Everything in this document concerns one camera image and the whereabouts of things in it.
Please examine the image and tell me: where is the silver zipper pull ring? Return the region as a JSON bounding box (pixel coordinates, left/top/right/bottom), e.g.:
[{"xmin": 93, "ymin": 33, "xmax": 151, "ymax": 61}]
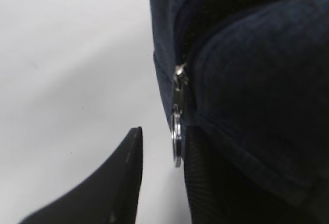
[{"xmin": 171, "ymin": 63, "xmax": 188, "ymax": 168}]

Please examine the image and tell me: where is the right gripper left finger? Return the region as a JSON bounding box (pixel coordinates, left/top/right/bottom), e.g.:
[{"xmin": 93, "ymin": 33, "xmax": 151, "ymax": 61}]
[{"xmin": 21, "ymin": 127, "xmax": 143, "ymax": 224}]

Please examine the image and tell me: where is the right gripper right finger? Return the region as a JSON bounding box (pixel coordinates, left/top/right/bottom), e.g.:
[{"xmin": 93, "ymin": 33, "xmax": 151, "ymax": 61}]
[{"xmin": 184, "ymin": 125, "xmax": 328, "ymax": 223}]

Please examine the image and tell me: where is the dark blue lunch bag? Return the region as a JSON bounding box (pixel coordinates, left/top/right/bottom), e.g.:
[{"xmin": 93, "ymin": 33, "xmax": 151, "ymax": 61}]
[{"xmin": 149, "ymin": 0, "xmax": 329, "ymax": 224}]

